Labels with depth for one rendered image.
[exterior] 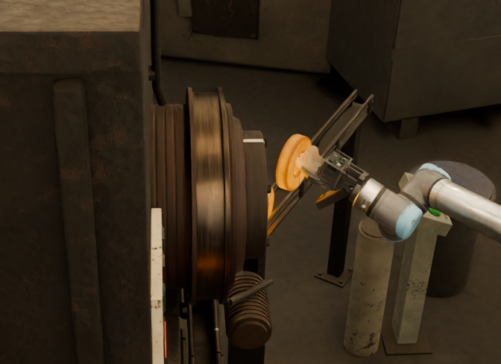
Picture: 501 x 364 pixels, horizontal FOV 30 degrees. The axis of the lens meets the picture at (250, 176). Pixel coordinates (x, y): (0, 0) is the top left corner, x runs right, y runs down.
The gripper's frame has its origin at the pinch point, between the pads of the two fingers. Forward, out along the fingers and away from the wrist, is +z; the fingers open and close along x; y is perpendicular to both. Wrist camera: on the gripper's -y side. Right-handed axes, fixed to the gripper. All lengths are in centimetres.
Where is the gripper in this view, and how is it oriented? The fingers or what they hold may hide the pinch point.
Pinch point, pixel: (294, 157)
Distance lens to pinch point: 252.9
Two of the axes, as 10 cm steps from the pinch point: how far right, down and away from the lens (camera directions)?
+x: -5.1, 4.7, -7.2
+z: -8.2, -5.3, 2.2
